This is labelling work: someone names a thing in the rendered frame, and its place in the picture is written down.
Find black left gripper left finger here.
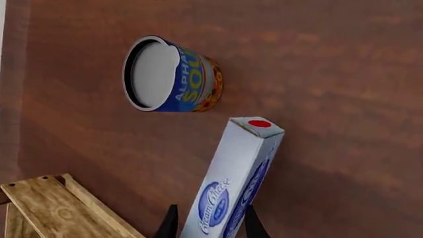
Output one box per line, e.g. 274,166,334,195
153,204,180,238

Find blue alphabet soup tin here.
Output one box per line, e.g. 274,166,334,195
122,35,225,113

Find wooden slat tray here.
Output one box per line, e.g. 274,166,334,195
0,173,146,238

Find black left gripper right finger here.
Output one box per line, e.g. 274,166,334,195
242,204,272,238

